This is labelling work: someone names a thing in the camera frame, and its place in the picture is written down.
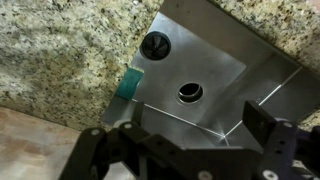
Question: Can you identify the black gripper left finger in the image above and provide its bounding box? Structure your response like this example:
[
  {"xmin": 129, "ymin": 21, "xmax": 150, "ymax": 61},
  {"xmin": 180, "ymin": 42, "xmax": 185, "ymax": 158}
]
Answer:
[{"xmin": 59, "ymin": 100, "xmax": 214, "ymax": 180}]

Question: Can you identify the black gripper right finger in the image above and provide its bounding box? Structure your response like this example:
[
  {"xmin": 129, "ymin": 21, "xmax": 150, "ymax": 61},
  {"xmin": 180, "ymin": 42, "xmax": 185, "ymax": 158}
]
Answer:
[{"xmin": 242, "ymin": 100, "xmax": 320, "ymax": 180}]

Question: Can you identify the wooden cutting board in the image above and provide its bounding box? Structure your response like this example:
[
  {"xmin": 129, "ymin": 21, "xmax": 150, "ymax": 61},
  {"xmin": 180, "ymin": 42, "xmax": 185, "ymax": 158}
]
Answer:
[{"xmin": 0, "ymin": 106, "xmax": 135, "ymax": 180}]

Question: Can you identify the green sponge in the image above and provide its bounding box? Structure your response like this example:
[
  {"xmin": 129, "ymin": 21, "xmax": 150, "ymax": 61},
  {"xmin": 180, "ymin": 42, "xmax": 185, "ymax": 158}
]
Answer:
[{"xmin": 114, "ymin": 65, "xmax": 145, "ymax": 101}]

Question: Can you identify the black sink drain stopper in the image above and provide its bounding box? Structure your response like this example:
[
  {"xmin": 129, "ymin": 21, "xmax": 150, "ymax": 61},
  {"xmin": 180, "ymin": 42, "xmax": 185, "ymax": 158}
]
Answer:
[{"xmin": 139, "ymin": 30, "xmax": 172, "ymax": 62}]

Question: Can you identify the stainless steel sink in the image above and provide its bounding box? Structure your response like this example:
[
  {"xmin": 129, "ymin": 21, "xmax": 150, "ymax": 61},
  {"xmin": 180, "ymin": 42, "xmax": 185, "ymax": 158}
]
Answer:
[{"xmin": 101, "ymin": 0, "xmax": 320, "ymax": 153}]

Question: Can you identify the chrome round drain ring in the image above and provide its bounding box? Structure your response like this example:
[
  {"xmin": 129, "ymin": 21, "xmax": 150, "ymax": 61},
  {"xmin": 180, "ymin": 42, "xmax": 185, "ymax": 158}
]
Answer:
[{"xmin": 175, "ymin": 80, "xmax": 205, "ymax": 105}]

